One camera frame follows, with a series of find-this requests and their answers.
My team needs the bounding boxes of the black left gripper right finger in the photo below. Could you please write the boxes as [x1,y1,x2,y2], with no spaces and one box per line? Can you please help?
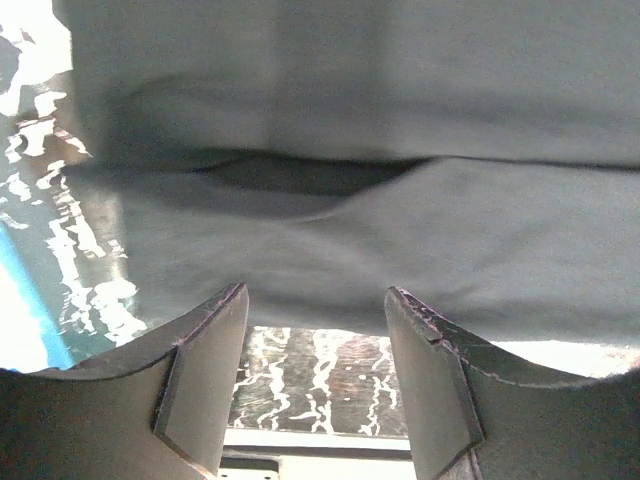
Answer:
[384,287,639,479]

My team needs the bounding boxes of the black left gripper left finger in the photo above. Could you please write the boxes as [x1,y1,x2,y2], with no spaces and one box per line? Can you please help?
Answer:
[1,284,249,479]

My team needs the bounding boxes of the black t shirt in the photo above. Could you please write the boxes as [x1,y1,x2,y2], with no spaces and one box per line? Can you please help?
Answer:
[58,1,639,345]

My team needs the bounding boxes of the blue transparent plastic bin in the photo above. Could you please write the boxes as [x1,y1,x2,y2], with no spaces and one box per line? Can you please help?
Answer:
[1,228,73,373]

